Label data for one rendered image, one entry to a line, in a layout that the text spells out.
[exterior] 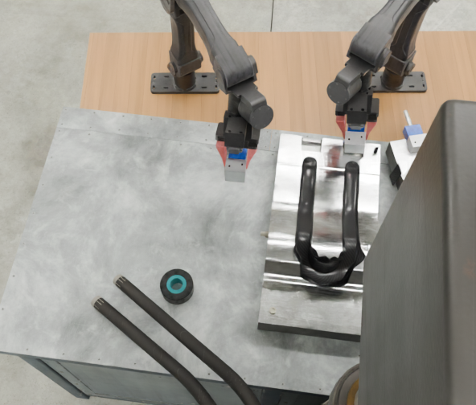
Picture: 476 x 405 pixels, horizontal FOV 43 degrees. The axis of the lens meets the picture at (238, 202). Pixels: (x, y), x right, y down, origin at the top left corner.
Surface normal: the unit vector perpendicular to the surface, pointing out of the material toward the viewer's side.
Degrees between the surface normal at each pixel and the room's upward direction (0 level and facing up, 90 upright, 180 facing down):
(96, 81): 0
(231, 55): 15
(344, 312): 0
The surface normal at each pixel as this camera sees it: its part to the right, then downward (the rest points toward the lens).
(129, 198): 0.00, -0.45
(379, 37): -0.15, -0.27
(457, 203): -0.26, -0.47
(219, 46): 0.13, -0.24
